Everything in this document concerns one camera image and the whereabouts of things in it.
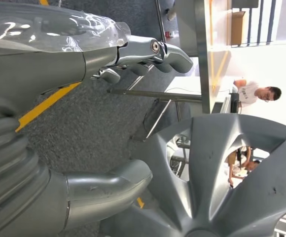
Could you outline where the steel workbench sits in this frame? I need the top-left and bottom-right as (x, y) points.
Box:
(107, 0), (235, 142)

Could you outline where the window with dark bars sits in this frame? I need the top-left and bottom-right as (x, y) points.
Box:
(247, 0), (278, 46)

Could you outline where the brown cardboard box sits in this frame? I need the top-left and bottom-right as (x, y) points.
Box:
(230, 10), (247, 46)

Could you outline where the person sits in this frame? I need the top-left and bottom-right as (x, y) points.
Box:
(226, 146), (261, 190)
(232, 78), (282, 109)

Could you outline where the white floor power strip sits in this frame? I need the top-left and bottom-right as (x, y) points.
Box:
(164, 30), (180, 39)

